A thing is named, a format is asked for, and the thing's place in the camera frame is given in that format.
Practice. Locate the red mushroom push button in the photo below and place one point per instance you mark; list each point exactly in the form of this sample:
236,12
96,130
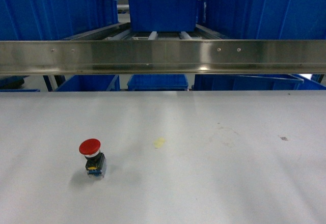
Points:
96,160

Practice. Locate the blue bin below right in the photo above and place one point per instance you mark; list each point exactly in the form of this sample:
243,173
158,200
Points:
253,82

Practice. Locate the large blue bin right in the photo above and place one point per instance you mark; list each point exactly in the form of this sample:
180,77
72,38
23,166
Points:
264,19

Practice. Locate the blue bin centre on rollers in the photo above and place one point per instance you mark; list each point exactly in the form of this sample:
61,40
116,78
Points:
163,15

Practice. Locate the stainless steel shelf rail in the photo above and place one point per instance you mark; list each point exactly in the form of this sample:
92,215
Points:
163,56

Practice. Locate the large blue bin left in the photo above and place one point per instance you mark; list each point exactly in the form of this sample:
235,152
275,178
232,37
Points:
34,20

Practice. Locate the large blue bin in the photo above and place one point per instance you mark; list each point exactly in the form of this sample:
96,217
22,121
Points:
34,20
264,19

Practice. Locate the blue bin below centre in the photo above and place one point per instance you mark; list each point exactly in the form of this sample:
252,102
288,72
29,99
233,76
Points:
158,82

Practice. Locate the blue bin below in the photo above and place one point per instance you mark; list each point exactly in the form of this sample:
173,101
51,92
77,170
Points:
91,83
253,82
158,82

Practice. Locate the blue bin below left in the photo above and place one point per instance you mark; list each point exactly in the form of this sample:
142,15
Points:
91,83

